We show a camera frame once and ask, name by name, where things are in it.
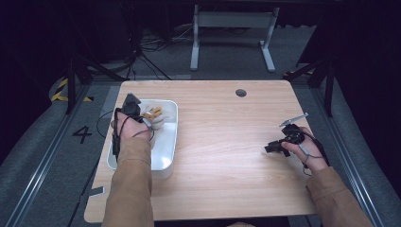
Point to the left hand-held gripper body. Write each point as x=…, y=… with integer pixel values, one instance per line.
x=130, y=105

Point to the person's left hand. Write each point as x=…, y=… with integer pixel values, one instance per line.
x=132, y=130

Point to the white plastic bin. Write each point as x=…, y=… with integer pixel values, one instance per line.
x=164, y=142

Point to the person's right hand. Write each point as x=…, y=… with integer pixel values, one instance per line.
x=310, y=154

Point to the grey metal desk frame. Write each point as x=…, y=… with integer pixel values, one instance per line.
x=233, y=22

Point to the black metal stand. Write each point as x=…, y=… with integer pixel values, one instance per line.
x=327, y=82
x=74, y=82

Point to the metal floor rail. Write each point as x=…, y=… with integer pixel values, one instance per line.
x=346, y=151
x=47, y=151

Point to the grey table grommet hole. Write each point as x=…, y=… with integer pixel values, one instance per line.
x=240, y=93

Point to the white glove with orange fingertips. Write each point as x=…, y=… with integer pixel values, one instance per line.
x=154, y=116

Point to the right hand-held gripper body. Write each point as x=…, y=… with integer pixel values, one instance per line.
x=293, y=134

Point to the person's knee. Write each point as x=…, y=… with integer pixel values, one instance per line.
x=240, y=224

